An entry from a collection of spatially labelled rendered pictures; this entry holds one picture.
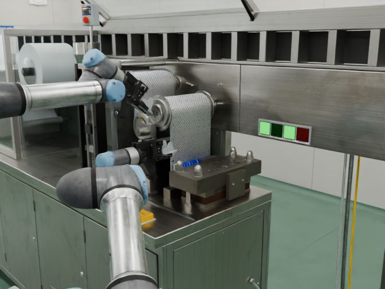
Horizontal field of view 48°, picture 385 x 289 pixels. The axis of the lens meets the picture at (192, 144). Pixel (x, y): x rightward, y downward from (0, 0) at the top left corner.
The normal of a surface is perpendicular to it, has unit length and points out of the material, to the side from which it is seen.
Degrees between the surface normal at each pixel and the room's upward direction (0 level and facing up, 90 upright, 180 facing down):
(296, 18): 90
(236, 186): 90
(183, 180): 90
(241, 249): 90
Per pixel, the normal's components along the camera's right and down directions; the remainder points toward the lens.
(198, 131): 0.70, 0.17
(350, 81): -0.72, 0.17
